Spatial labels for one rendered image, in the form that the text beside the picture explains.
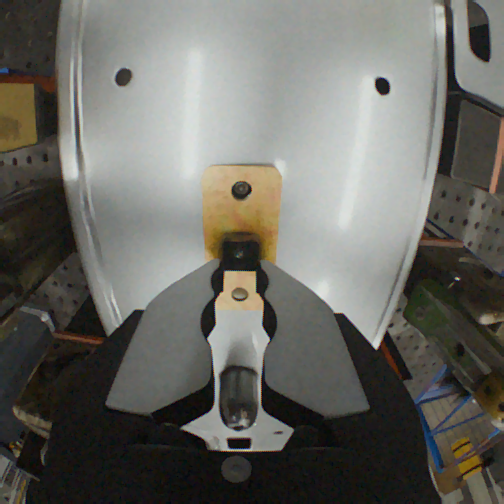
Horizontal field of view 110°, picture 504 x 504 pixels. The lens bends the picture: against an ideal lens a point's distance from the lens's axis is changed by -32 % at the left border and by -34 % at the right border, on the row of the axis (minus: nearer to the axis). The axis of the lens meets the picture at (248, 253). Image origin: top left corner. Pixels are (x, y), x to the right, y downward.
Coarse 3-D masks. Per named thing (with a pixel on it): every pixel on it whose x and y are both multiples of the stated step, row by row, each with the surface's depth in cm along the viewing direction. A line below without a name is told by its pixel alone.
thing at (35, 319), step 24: (24, 312) 53; (48, 312) 55; (24, 336) 47; (48, 336) 55; (0, 360) 38; (24, 360) 44; (0, 384) 35; (24, 384) 42; (0, 408) 32; (0, 432) 29
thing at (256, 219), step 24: (216, 168) 12; (240, 168) 12; (264, 168) 12; (216, 192) 12; (264, 192) 12; (216, 216) 13; (240, 216) 13; (264, 216) 13; (216, 240) 13; (240, 240) 12; (264, 240) 13; (240, 264) 13
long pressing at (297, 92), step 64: (64, 0) 7; (128, 0) 8; (192, 0) 8; (256, 0) 8; (320, 0) 8; (384, 0) 8; (64, 64) 9; (128, 64) 10; (192, 64) 10; (256, 64) 10; (320, 64) 10; (384, 64) 10; (64, 128) 11; (128, 128) 11; (192, 128) 11; (256, 128) 11; (320, 128) 11; (384, 128) 11; (128, 192) 13; (192, 192) 13; (320, 192) 13; (384, 192) 13; (128, 256) 15; (192, 256) 15; (320, 256) 15; (384, 256) 15; (256, 320) 17; (384, 320) 18; (256, 448) 29
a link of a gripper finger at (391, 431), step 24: (360, 336) 8; (360, 360) 7; (384, 360) 7; (384, 384) 6; (384, 408) 5; (408, 408) 5; (336, 432) 5; (360, 432) 5; (384, 432) 5; (408, 432) 5; (384, 456) 4; (408, 456) 4; (408, 480) 3; (432, 480) 3
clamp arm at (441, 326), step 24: (432, 288) 17; (408, 312) 19; (432, 312) 16; (456, 312) 14; (432, 336) 16; (456, 336) 14; (480, 336) 12; (456, 360) 13; (480, 360) 11; (480, 384) 11
